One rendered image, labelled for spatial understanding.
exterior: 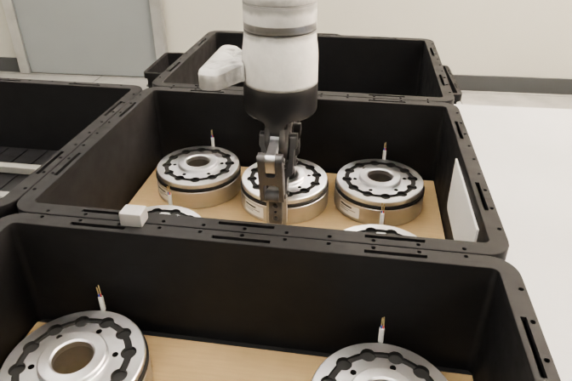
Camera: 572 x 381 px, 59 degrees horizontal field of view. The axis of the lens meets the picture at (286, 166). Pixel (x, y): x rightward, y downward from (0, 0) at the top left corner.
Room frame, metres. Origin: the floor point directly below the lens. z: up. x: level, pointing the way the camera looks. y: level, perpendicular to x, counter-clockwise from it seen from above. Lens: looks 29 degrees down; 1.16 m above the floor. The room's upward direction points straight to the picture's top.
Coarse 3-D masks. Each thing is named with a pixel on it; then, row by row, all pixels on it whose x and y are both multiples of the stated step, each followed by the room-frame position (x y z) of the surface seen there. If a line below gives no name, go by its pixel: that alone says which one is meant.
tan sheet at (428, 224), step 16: (144, 192) 0.53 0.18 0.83; (240, 192) 0.53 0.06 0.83; (432, 192) 0.53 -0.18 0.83; (192, 208) 0.50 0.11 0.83; (208, 208) 0.50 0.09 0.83; (224, 208) 0.50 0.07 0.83; (240, 208) 0.50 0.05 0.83; (336, 208) 0.50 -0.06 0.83; (432, 208) 0.50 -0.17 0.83; (304, 224) 0.47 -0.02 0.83; (320, 224) 0.47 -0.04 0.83; (336, 224) 0.47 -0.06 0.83; (352, 224) 0.47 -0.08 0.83; (416, 224) 0.47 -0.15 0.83; (432, 224) 0.47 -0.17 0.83
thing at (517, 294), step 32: (0, 224) 0.33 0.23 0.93; (32, 224) 0.33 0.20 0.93; (64, 224) 0.33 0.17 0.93; (96, 224) 0.33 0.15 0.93; (320, 256) 0.29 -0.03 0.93; (352, 256) 0.29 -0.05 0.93; (384, 256) 0.29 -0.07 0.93; (416, 256) 0.29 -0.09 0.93; (448, 256) 0.29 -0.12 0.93; (480, 256) 0.29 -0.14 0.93; (512, 288) 0.25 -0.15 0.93; (512, 320) 0.23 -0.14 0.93; (544, 352) 0.20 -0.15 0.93
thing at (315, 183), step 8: (304, 160) 0.56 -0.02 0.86; (248, 168) 0.54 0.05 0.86; (256, 168) 0.54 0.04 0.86; (304, 168) 0.54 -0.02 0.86; (312, 168) 0.54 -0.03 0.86; (320, 168) 0.54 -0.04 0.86; (248, 176) 0.52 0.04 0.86; (256, 176) 0.52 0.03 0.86; (312, 176) 0.52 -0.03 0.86; (320, 176) 0.52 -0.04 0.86; (248, 184) 0.50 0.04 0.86; (256, 184) 0.50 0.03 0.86; (304, 184) 0.50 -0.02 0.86; (312, 184) 0.51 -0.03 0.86; (320, 184) 0.50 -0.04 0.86; (248, 192) 0.49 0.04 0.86; (256, 192) 0.48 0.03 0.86; (296, 192) 0.48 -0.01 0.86; (304, 192) 0.49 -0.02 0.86; (312, 192) 0.48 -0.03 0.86; (320, 192) 0.49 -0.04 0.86; (288, 200) 0.47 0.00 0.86; (296, 200) 0.47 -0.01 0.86; (304, 200) 0.47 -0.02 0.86
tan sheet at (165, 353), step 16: (160, 352) 0.29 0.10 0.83; (176, 352) 0.29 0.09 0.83; (192, 352) 0.29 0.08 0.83; (208, 352) 0.29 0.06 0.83; (224, 352) 0.29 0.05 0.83; (240, 352) 0.29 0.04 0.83; (256, 352) 0.29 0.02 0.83; (272, 352) 0.29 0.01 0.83; (160, 368) 0.27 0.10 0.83; (176, 368) 0.27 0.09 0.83; (192, 368) 0.27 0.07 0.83; (208, 368) 0.27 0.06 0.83; (224, 368) 0.27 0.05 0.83; (240, 368) 0.27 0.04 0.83; (256, 368) 0.27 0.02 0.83; (272, 368) 0.27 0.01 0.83; (288, 368) 0.27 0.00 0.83; (304, 368) 0.27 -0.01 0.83
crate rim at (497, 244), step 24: (144, 96) 0.60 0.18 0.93; (216, 96) 0.61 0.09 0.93; (240, 96) 0.61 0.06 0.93; (336, 96) 0.60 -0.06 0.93; (120, 120) 0.53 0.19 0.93; (456, 120) 0.53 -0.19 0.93; (96, 144) 0.47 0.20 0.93; (456, 144) 0.47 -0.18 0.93; (72, 168) 0.42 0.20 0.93; (480, 168) 0.42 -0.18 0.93; (48, 192) 0.38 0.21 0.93; (480, 192) 0.40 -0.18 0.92; (72, 216) 0.34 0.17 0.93; (96, 216) 0.34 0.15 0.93; (168, 216) 0.34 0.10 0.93; (480, 216) 0.34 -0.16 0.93; (336, 240) 0.31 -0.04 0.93; (360, 240) 0.31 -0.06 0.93; (384, 240) 0.31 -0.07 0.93; (408, 240) 0.31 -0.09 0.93; (432, 240) 0.31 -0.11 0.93; (504, 240) 0.31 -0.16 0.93
